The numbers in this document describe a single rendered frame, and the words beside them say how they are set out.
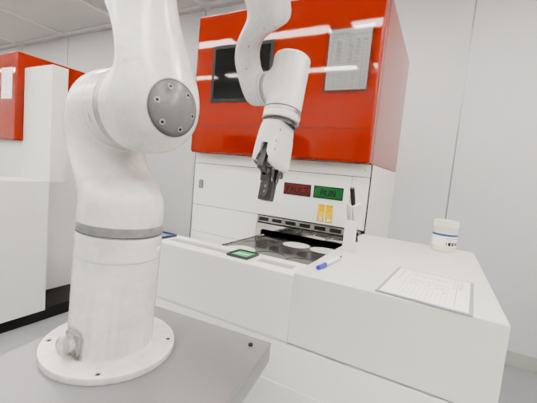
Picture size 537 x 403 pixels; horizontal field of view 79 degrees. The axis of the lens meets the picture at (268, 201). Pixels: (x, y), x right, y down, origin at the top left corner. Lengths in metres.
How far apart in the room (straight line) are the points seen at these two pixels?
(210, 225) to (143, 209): 1.08
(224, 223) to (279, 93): 0.89
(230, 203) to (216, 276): 0.75
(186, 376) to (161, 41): 0.45
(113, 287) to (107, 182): 0.14
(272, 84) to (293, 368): 0.59
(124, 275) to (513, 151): 2.56
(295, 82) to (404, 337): 0.53
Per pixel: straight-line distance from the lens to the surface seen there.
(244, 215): 1.43
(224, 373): 0.54
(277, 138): 0.69
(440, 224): 1.12
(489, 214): 2.71
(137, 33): 0.47
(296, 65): 0.76
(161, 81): 0.43
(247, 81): 0.79
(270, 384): 0.77
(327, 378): 0.71
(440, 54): 2.86
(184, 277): 0.82
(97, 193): 0.49
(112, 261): 0.49
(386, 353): 0.65
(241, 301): 0.73
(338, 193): 1.25
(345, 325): 0.65
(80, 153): 0.54
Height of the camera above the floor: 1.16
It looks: 5 degrees down
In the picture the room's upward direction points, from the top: 5 degrees clockwise
